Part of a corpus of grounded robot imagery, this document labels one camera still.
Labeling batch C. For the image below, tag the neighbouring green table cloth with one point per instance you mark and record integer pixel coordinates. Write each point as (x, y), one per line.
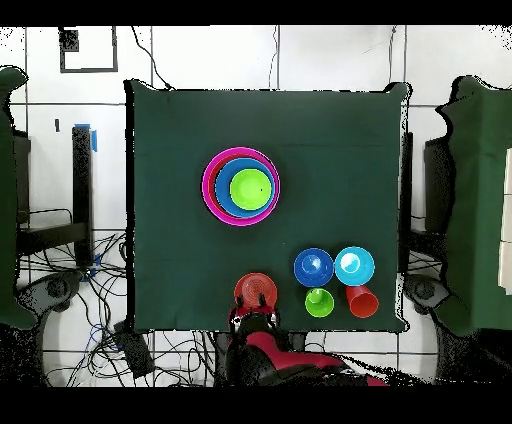
(480, 200)
(8, 200)

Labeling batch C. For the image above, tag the blue medium bowl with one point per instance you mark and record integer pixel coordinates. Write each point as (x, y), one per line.
(222, 192)

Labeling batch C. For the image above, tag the orange small bowl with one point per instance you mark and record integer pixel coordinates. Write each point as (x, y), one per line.
(256, 286)

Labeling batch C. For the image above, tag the orange plastic cup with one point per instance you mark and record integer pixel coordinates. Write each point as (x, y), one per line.
(362, 304)

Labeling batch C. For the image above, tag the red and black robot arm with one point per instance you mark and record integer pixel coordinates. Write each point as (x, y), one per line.
(272, 356)

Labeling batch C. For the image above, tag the green plastic cup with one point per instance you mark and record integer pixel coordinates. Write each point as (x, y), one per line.
(320, 304)

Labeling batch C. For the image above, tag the black power strip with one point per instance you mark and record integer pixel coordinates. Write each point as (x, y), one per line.
(134, 352)

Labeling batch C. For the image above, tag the dark blue small bowl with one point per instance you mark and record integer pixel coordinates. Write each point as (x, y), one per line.
(314, 266)

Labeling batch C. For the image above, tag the pink large bowl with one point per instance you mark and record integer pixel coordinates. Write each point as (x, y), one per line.
(204, 188)

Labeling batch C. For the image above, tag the light blue small bowl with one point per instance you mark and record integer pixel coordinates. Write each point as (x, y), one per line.
(354, 266)

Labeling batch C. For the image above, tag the black square floor frame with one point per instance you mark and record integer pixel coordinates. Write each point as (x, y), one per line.
(68, 40)

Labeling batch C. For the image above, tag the dark green tablecloth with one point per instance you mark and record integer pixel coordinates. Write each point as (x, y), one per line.
(180, 140)

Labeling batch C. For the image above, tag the black frame with blue tape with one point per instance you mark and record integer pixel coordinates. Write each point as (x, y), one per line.
(82, 180)

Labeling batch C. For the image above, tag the green small bowl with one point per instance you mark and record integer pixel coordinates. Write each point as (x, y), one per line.
(251, 190)

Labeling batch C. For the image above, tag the black post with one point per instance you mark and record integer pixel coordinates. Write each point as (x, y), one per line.
(407, 180)

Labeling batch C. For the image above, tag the black floor stand base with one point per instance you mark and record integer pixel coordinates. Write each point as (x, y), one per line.
(56, 288)
(426, 292)

